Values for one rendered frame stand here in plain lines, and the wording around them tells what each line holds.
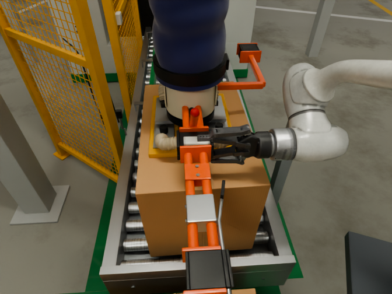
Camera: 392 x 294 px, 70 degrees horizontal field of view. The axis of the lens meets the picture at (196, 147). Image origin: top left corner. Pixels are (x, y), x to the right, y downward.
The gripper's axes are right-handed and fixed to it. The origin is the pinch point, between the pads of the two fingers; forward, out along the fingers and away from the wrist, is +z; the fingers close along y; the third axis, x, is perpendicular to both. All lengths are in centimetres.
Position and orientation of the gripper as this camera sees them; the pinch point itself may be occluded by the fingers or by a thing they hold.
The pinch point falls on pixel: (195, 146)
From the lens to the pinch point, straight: 76.0
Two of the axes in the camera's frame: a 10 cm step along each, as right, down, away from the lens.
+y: -0.1, 7.2, 6.9
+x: -0.6, -6.9, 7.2
